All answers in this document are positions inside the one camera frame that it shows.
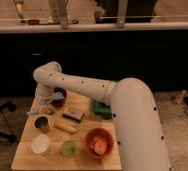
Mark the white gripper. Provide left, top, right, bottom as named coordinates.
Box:
left=35, top=87, right=53, bottom=105

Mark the light blue towel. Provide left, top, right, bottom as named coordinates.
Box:
left=52, top=92, right=65, bottom=102

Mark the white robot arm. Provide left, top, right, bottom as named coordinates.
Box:
left=33, top=62, right=171, bottom=171

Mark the metal cup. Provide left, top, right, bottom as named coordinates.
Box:
left=35, top=116, right=50, bottom=134

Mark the green cup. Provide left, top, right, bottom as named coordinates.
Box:
left=60, top=140, right=77, bottom=158

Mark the dark bowl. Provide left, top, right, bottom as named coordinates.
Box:
left=51, top=87, right=67, bottom=108

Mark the black chair base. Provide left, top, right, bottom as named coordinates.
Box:
left=0, top=101, right=18, bottom=144

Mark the brown sponge block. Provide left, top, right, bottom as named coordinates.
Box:
left=63, top=107, right=84, bottom=122

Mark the green plastic tray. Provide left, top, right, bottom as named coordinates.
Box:
left=91, top=100, right=112, bottom=120

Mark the orange bowl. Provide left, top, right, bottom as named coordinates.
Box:
left=84, top=128, right=114, bottom=161

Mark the orange fruit in bowl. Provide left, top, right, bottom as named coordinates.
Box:
left=92, top=139, right=107, bottom=155

